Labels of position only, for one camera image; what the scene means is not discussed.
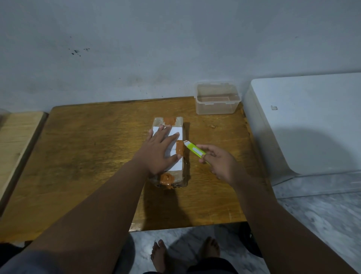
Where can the green utility knife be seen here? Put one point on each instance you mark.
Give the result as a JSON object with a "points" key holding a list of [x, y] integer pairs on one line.
{"points": [[194, 148]]}

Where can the clear plastic container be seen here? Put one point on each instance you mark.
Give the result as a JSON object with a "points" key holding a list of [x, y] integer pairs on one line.
{"points": [[217, 98]]}

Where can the white appliance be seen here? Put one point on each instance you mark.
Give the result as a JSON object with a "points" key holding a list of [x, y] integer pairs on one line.
{"points": [[307, 121]]}

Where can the person's right hand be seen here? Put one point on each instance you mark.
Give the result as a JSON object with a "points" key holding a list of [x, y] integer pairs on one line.
{"points": [[225, 166]]}

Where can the person's left middle finger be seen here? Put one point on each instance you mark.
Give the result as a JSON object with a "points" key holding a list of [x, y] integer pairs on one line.
{"points": [[167, 134]]}

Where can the light wooden bench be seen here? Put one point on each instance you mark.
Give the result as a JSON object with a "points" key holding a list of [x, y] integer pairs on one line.
{"points": [[15, 146]]}

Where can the person's left forearm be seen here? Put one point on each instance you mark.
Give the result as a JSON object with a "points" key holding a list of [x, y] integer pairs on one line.
{"points": [[96, 214]]}

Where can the grey sleeve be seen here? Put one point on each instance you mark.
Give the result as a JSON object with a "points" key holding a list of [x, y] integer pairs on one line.
{"points": [[25, 264]]}

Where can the person's left little finger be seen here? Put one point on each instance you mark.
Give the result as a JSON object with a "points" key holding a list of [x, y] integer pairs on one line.
{"points": [[150, 135]]}

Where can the person's right thumb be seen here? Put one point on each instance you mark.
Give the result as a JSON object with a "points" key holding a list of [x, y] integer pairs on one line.
{"points": [[205, 160]]}

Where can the person's right foot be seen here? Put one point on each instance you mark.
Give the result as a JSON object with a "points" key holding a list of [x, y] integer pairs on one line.
{"points": [[209, 248]]}

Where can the dark shorts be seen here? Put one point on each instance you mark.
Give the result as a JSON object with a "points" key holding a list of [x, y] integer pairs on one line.
{"points": [[208, 266]]}

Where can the taped parcel with white label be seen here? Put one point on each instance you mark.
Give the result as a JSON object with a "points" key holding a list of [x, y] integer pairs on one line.
{"points": [[180, 172]]}

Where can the person's left hand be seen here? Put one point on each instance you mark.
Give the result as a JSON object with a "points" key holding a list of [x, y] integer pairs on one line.
{"points": [[158, 152]]}

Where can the person's left thumb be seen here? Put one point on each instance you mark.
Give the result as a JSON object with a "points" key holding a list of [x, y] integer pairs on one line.
{"points": [[176, 159]]}

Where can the person's left foot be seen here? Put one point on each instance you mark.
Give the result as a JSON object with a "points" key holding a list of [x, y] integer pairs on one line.
{"points": [[159, 257]]}

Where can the person's foot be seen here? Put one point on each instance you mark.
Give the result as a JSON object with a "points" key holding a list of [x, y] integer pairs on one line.
{"points": [[159, 257], [209, 248]]}

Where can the person's right forearm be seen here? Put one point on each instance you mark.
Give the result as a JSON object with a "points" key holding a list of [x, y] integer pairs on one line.
{"points": [[276, 225]]}

